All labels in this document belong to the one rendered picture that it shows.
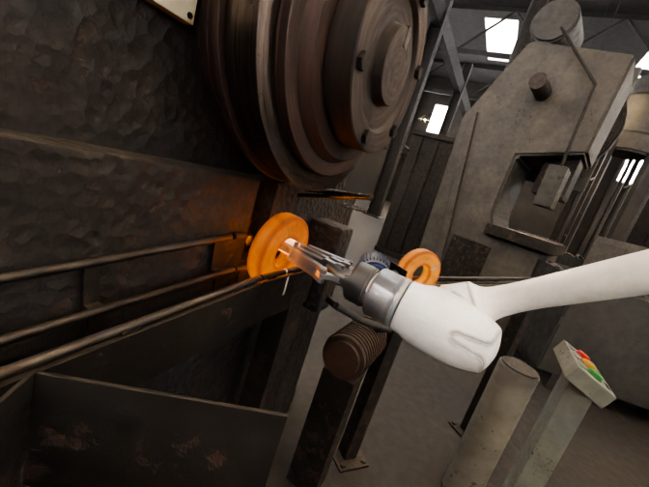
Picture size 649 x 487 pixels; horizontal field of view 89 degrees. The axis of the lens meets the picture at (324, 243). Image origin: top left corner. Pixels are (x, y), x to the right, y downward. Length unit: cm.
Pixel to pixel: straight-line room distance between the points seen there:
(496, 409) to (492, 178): 230
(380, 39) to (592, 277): 48
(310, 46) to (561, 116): 290
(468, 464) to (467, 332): 89
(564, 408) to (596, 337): 141
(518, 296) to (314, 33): 54
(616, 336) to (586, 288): 209
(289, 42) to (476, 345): 48
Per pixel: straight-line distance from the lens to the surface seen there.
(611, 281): 63
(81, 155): 47
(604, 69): 337
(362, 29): 51
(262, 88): 48
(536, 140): 326
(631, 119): 949
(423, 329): 54
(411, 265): 102
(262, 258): 61
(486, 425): 131
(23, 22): 50
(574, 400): 132
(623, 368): 283
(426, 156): 483
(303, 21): 51
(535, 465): 142
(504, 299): 70
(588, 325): 265
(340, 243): 84
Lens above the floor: 93
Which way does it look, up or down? 13 degrees down
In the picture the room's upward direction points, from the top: 17 degrees clockwise
